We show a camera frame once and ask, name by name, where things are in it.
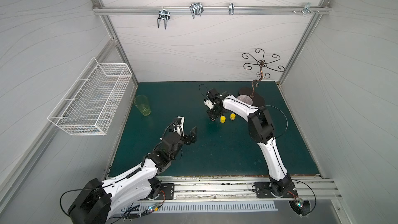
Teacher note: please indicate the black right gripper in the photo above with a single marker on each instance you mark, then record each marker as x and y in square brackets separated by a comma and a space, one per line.
[214, 110]

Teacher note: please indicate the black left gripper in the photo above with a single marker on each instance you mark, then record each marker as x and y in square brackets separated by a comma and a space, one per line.
[187, 138]

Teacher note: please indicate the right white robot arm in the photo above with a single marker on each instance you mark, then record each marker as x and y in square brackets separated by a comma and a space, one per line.
[261, 130]

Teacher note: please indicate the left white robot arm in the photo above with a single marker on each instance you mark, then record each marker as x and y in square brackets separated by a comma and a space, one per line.
[98, 201]

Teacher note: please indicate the purple patterned bowl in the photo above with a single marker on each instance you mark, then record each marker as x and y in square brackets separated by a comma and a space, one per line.
[245, 99]

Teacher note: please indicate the bronze scroll jewelry stand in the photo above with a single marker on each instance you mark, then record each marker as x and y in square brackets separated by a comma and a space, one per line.
[258, 100]

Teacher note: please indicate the white vent strip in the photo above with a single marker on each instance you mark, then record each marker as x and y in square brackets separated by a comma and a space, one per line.
[217, 207]

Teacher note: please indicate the small metal clip hook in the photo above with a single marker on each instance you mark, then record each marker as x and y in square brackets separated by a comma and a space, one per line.
[231, 9]

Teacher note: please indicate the double prong metal hook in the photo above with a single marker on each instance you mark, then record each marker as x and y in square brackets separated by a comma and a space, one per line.
[164, 16]

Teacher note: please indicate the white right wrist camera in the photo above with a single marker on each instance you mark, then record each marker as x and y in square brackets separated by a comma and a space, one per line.
[209, 104]

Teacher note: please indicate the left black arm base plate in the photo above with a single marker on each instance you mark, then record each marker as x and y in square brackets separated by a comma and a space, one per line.
[163, 191]

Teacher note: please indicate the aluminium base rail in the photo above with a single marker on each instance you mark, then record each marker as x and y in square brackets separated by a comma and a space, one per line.
[242, 188]

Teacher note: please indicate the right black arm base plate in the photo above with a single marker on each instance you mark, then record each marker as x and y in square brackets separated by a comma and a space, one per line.
[267, 190]

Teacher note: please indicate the wire loop metal hook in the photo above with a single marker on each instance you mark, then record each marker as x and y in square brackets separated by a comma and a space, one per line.
[196, 9]

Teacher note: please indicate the white wire basket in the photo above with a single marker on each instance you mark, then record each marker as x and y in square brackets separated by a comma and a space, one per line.
[90, 104]

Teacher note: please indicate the metal bracket hook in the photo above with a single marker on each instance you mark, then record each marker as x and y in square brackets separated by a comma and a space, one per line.
[306, 10]

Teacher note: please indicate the aluminium top rail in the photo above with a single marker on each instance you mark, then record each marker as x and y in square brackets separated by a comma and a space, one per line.
[208, 10]

